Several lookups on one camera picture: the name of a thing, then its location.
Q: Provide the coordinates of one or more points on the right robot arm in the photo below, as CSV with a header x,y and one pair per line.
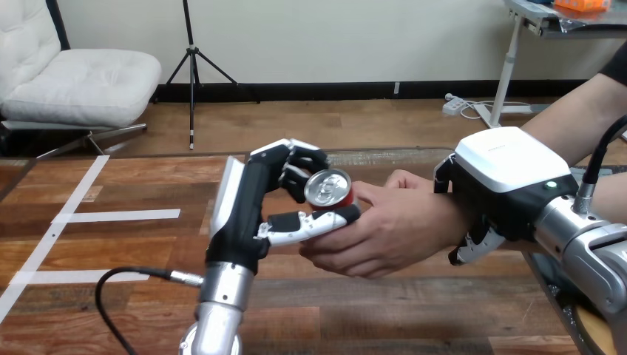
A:
x,y
588,250

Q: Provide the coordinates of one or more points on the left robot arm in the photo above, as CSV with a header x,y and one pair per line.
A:
x,y
220,313

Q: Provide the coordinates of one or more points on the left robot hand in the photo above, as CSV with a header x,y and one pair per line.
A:
x,y
240,210

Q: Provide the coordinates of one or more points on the person's hand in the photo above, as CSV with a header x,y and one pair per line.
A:
x,y
401,230

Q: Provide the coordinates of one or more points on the orange thing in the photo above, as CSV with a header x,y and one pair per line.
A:
x,y
583,4

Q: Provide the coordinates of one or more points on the black tripod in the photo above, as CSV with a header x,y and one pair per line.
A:
x,y
192,73

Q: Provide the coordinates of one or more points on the white desk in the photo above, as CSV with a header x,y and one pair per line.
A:
x,y
507,73

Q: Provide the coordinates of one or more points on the white cushioned chair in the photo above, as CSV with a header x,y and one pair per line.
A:
x,y
83,83

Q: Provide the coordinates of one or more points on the red and white drink can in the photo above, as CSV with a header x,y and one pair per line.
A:
x,y
329,188

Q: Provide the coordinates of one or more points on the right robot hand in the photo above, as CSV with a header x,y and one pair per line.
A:
x,y
509,181

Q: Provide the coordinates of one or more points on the person's forearm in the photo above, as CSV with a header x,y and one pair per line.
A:
x,y
578,122
615,196

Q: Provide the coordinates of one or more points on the person's body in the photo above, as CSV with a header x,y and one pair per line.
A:
x,y
618,66

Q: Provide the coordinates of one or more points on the white power strip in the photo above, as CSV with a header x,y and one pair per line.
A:
x,y
453,105

